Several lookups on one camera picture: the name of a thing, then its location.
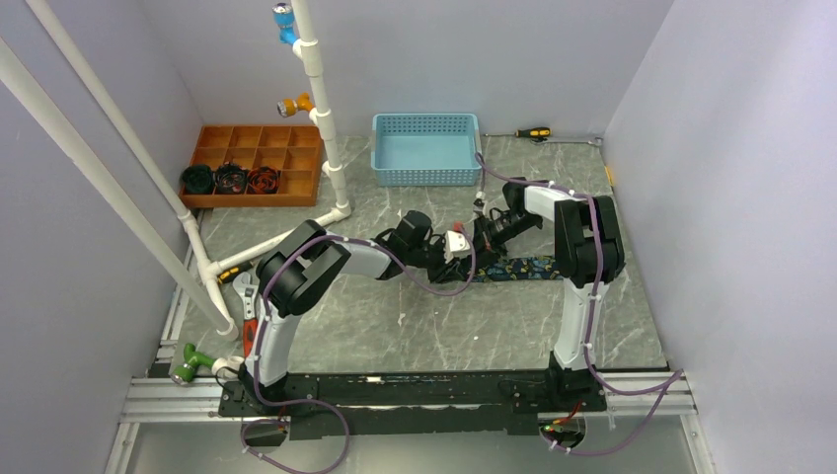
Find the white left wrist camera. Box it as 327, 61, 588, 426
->
444, 224, 472, 263

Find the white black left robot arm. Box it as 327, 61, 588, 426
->
241, 211, 478, 415

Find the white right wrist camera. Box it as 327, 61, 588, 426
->
473, 192, 487, 216

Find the yellow black screwdriver at wall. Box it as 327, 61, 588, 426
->
515, 126, 552, 140

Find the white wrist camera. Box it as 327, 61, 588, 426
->
473, 192, 487, 216
444, 224, 472, 263

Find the orange valve nozzle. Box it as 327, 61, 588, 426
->
276, 93, 315, 118

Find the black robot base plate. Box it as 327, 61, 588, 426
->
218, 368, 607, 440

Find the aluminium rail frame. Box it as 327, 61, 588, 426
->
106, 266, 714, 473

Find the rolled dark green tie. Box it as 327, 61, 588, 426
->
181, 164, 215, 195

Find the silver spanner at wall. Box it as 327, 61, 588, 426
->
531, 136, 603, 147

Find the white vertical PVC pipe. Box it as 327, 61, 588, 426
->
291, 0, 352, 226

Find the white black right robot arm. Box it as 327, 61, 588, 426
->
474, 178, 625, 410

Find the red handled adjustable wrench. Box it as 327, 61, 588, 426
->
233, 273, 259, 358

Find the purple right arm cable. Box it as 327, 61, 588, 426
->
474, 151, 685, 457

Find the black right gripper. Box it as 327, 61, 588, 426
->
464, 212, 540, 273

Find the green valve nozzle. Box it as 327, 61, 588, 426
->
171, 343, 217, 385

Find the white diagonal PVC pipe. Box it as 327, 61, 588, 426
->
1, 1, 239, 340

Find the dark blue patterned tie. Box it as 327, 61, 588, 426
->
473, 256, 562, 282

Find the orange wooden compartment tray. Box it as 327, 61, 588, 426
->
179, 124, 323, 209

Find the blue valve nozzle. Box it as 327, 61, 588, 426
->
272, 2, 298, 45

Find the light blue plastic basket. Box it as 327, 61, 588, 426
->
370, 113, 482, 187

